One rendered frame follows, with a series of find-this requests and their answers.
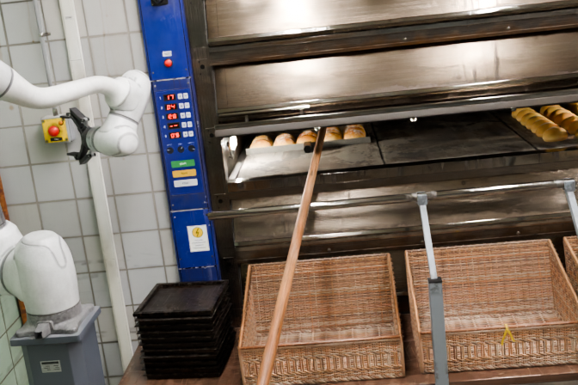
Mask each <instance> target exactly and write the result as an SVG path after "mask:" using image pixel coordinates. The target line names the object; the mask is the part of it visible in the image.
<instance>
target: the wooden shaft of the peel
mask: <svg viewBox="0 0 578 385"><path fill-rule="evenodd" d="M326 130H327V127H325V128H320V131H318V134H317V140H316V144H315V148H314V151H313V155H312V158H311V165H310V168H309V172H308V176H307V180H306V183H305V187H304V193H303V197H302V200H301V204H300V207H299V211H298V217H297V221H296V224H295V228H294V231H293V236H292V242H291V246H290V249H289V253H288V256H287V260H286V266H285V270H284V273H283V277H282V280H281V284H280V290H279V294H278V298H277V302H276V305H275V309H274V315H273V319H272V322H271V326H270V329H269V333H268V337H267V343H266V346H265V350H264V353H263V357H262V361H261V368H260V371H259V375H258V378H257V382H256V385H269V383H270V379H271V375H272V371H273V367H274V360H275V357H276V352H277V349H278V344H279V341H280V334H281V329H282V326H283V321H284V318H285V314H286V307H287V303H288V299H289V295H290V291H291V287H292V280H293V276H294V272H295V268H296V265H297V260H298V253H299V249H300V245H301V241H302V237H303V233H304V226H305V222H306V218H307V215H308V210H309V207H310V202H311V195H312V192H313V187H314V184H315V179H316V176H317V169H318V165H319V161H320V157H321V153H322V149H323V142H324V138H325V134H326Z"/></svg>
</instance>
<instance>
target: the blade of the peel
mask: <svg viewBox="0 0 578 385"><path fill-rule="evenodd" d="M363 128H364V130H365V133H366V136H365V137H356V138H347V139H343V130H341V136H342V139H338V140H329V141H324V142H323V148H324V147H333V146H342V145H350V144H367V143H370V142H371V138H370V135H369V133H368V131H367V129H366V128H365V127H363ZM253 140H254V138H253V139H252V141H253ZM252 141H251V142H250V143H249V145H248V147H247V148H246V155H255V154H264V153H273V152H281V151H290V150H303V149H304V144H287V145H278V146H274V145H273V146H269V147H261V148H252V149H251V148H250V145H251V144H252Z"/></svg>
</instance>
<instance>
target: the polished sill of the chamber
mask: <svg viewBox="0 0 578 385"><path fill-rule="evenodd" d="M574 160H578V146H573V147H563V148H555V149H545V150H528V151H519V152H509V153H500V154H491V155H482V156H465V157H455V158H446V159H437V160H428V161H418V162H401V163H392V164H383V165H374V166H364V167H356V168H338V169H329V170H320V171H317V176H316V179H315V184H314V185H318V184H327V183H336V182H346V181H355V180H373V179H382V178H391V177H400V176H410V175H419V174H437V173H446V172H455V171H465V170H474V169H483V168H500V167H510V166H519V165H528V164H538V163H547V162H565V161H574ZM307 176H308V172H302V173H292V174H275V175H266V176H256V177H248V178H238V179H229V180H228V181H227V190H228V193H235V192H245V191H254V190H263V189H272V188H282V187H291V186H305V183H306V180H307Z"/></svg>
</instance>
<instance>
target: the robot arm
mask: <svg viewBox="0 0 578 385"><path fill-rule="evenodd" d="M150 93H151V81H150V79H149V77H148V76H147V75H146V74H145V73H144V72H142V71H140V70H129V71H128V72H126V73H125V74H124V75H123V76H122V77H117V78H115V79H113V78H110V77H106V76H90V77H86V78H83V79H79V80H76V81H72V82H66V83H63V84H59V85H56V86H52V87H48V88H38V87H35V86H34V85H32V84H31V83H29V82H28V81H27V80H25V79H24V78H23V77H22V76H20V75H19V74H18V73H17V72H16V71H14V70H13V69H12V68H11V67H9V66H8V65H6V64H5V63H4V62H3V61H1V60H0V101H6V102H9V103H13V104H16V105H18V106H22V107H27V108H32V109H47V108H51V107H57V106H60V105H63V104H65V103H68V102H71V101H75V100H78V99H81V98H83V97H85V96H88V95H93V94H103V95H104V99H105V102H106V103H107V104H108V107H109V108H110V110H109V113H108V116H107V118H106V120H105V121H104V123H103V124H102V125H97V126H94V127H90V126H89V125H88V121H89V118H88V117H86V116H85V115H84V114H83V113H82V112H80V111H79V110H78V109H77V108H76V107H72V108H69V112H68V113H66V114H65V115H60V116H59V117H60V118H63V119H72V120H73V122H74V123H75V125H76V126H77V129H78V131H79V132H80V135H81V139H82V144H81V149H80V151H79V152H76V151H73V152H70V153H66V154H67V155H68V156H74V158H75V160H76V161H77V160H79V165H82V164H85V163H87V162H88V161H89V160H90V159H91V158H92V157H94V156H96V153H94V152H99V153H102V154H103V155H105V156H111V157H125V156H130V155H132V154H133V153H134V152H135V151H136V150H137V149H138V144H139V140H138V135H137V128H138V123H139V121H140V120H141V118H142V116H143V114H144V112H145V109H146V106H147V103H148V100H149V97H150ZM88 150H89V153H87V152H88ZM93 151H94V152H93ZM86 154H87V155H86ZM0 295H5V296H15V297H17V298H18V299H19V300H20V301H22V302H24V305H25V309H26V313H27V321H26V322H25V324H24V325H23V326H22V327H21V328H20V329H18V330H17V331H16V332H15V336H16V337H17V338H23V337H28V336H34V337H35V338H36V339H44V338H45V337H46V336H47V335H51V334H73V333H77V332H78V328H79V327H80V325H81V324H82V323H83V321H84V320H85V318H86V317H87V316H88V314H89V313H90V312H92V311H93V310H94V309H95V308H94V304H81V303H80V299H79V293H78V283H77V274H76V269H75V266H74V262H73V259H72V255H71V251H70V249H69V248H68V246H67V244H66V243H65V241H64V240H63V238H62V237H61V236H60V235H58V234H56V233H54V232H53V231H50V230H39V231H35V232H31V233H29V234H27V235H25V236H22V234H21V232H20V231H19V229H18V228H17V226H16V225H15V224H13V223H12V222H10V221H8V220H5V217H4V214H3V210H2V207H1V205H0Z"/></svg>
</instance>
